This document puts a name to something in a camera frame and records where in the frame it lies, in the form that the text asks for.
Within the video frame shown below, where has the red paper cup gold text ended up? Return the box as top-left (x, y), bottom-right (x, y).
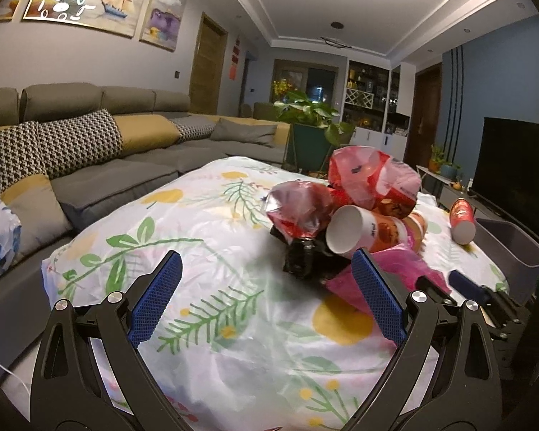
top-left (449, 199), bottom-right (476, 245)

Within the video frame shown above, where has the pink plastic bag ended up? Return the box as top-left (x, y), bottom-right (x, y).
top-left (325, 243), bottom-right (453, 315)

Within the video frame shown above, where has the orange white paper cup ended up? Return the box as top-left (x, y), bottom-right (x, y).
top-left (325, 205), bottom-right (427, 259)

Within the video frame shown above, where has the black plastic trash bag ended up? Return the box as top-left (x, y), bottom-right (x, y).
top-left (271, 226), bottom-right (350, 284)

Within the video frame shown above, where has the grey trash bin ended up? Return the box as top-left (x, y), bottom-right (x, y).
top-left (474, 218), bottom-right (539, 305)

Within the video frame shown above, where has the black television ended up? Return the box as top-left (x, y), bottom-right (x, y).
top-left (472, 117), bottom-right (539, 238)

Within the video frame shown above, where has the small white side table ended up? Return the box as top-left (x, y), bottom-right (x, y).
top-left (416, 166), bottom-right (454, 187)

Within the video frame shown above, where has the floral white table cloth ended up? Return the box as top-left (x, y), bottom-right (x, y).
top-left (41, 156), bottom-right (510, 431)

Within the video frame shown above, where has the red clear plastic bag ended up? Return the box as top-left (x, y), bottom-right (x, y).
top-left (328, 146), bottom-right (421, 219)

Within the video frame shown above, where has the dark brown door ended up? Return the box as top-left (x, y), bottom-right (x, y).
top-left (404, 63), bottom-right (442, 168)

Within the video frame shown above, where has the grey sectional sofa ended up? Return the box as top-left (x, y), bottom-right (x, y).
top-left (0, 83), bottom-right (289, 377)

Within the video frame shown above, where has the red translucent bag left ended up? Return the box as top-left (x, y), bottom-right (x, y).
top-left (264, 180), bottom-right (337, 243)

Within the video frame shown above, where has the display shelf cabinet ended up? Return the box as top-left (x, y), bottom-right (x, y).
top-left (342, 60), bottom-right (400, 133)

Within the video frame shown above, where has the potted plant green planter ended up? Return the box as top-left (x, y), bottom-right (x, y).
top-left (273, 91), bottom-right (355, 174)

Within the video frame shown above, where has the houndstooth pillow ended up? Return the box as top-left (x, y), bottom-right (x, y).
top-left (0, 109), bottom-right (123, 194)

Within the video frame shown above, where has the yellow cushion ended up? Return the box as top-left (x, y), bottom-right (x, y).
top-left (114, 114), bottom-right (181, 157)

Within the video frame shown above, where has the wooden door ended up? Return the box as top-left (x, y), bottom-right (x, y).
top-left (189, 13), bottom-right (227, 115)

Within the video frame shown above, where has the purple painting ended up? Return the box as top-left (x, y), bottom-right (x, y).
top-left (140, 0), bottom-right (187, 52)

